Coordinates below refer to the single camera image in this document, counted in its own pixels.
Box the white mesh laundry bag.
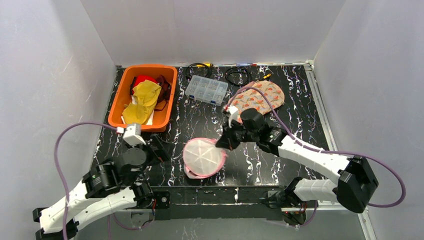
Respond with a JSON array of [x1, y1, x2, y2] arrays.
[[182, 137, 227, 179]]

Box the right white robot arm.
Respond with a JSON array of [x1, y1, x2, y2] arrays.
[[215, 106, 379, 214]]

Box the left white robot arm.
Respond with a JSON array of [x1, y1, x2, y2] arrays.
[[32, 134, 171, 240]]

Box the dark maroon bra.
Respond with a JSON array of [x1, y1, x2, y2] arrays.
[[154, 75, 172, 112]]

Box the yellow bra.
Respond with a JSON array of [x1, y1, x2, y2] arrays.
[[122, 81, 161, 125]]

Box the floral pink fabric pouch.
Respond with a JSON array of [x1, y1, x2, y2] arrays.
[[230, 80, 285, 123]]

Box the clear plastic screw box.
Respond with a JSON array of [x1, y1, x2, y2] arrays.
[[185, 75, 229, 106]]

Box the orange plastic bin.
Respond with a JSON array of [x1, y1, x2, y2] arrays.
[[108, 64, 178, 133]]

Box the red garment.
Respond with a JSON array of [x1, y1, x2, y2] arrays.
[[130, 75, 158, 95]]

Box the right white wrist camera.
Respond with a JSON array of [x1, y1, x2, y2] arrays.
[[222, 105, 239, 128]]

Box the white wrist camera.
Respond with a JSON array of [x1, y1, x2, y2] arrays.
[[116, 123, 147, 147], [222, 105, 239, 128]]

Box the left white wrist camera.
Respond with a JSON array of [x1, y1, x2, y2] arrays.
[[116, 123, 147, 147]]

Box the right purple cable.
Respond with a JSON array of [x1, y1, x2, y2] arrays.
[[225, 86, 407, 209]]

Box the purple cable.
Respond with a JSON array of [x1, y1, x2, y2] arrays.
[[53, 121, 153, 240], [225, 86, 407, 209]]

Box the black coiled cable right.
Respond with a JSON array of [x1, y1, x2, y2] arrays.
[[224, 66, 253, 87]]

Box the black coiled cable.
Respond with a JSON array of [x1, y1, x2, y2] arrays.
[[224, 66, 253, 87], [185, 62, 213, 80]]

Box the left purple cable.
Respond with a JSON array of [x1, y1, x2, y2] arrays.
[[53, 121, 153, 240]]

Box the black coiled cable left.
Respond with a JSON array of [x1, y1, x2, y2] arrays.
[[185, 62, 213, 80]]

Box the aluminium right rail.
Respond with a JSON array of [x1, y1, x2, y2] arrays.
[[304, 60, 377, 240]]

